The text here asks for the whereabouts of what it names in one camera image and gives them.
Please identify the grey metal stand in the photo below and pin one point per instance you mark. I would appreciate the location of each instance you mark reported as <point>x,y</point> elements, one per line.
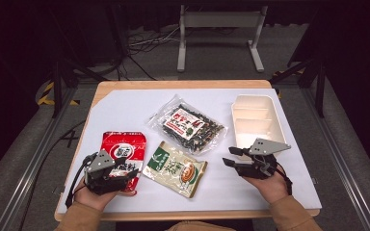
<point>220,20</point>

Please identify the person's lap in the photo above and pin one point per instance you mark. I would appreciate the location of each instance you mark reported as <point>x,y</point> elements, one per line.
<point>199,226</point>

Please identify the red seasoning packet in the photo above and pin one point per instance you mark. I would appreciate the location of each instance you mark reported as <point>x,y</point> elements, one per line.
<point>131,144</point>

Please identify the white table sheet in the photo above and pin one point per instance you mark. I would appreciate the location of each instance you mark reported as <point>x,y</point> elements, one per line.
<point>131,106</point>

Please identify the person's left hand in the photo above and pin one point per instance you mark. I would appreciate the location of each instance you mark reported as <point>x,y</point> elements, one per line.
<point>93,199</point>

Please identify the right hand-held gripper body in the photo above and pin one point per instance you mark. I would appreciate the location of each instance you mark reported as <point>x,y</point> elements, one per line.
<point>263,160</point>

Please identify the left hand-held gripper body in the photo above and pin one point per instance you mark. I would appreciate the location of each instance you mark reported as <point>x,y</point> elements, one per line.
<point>100,162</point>

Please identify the person's right hand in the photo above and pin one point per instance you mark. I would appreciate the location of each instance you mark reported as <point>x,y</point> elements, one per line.
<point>269,187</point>

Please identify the clear packet of dark dried food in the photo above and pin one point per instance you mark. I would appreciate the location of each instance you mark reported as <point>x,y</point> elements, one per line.
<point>186,125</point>

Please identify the green and beige food packet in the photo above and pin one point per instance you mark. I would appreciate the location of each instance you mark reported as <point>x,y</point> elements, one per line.
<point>173,168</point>

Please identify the aluminium floor rail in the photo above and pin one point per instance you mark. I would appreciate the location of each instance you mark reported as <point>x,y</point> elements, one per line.
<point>29,166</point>
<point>340,160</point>

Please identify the yellow and black hazard tape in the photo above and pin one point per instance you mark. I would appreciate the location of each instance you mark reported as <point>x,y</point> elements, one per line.
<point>46,96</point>

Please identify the cream divided plastic container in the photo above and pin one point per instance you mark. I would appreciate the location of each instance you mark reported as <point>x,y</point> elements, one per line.
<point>257,118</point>

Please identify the black stand legs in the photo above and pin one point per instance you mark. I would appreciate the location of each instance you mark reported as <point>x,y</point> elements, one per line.
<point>319,83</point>
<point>58,83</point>

